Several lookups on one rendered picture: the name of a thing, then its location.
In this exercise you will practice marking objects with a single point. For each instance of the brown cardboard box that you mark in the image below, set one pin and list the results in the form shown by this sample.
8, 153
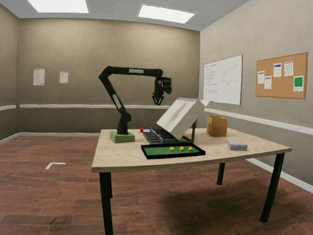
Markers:
217, 127

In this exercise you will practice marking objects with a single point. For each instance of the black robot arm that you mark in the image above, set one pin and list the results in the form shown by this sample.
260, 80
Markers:
126, 116

